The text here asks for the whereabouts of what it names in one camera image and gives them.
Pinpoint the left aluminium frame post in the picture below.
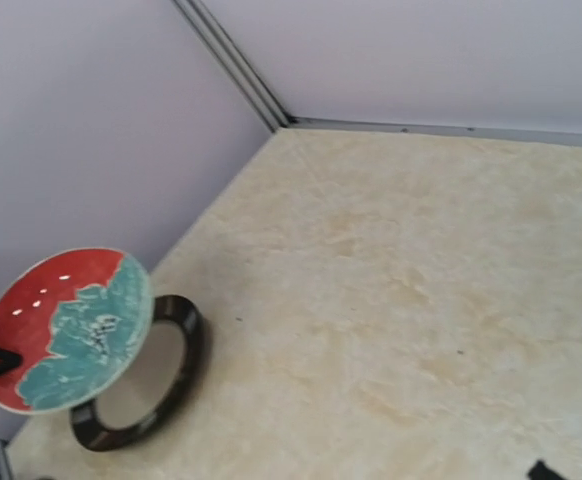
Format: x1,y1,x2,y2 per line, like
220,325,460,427
172,0,291,132

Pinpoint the black striped rim plate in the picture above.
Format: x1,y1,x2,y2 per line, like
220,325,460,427
70,295,210,452

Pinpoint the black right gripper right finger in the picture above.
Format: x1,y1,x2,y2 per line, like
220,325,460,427
528,460,561,480

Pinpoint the red and teal plate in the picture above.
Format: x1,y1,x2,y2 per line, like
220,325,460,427
0,248,154,415

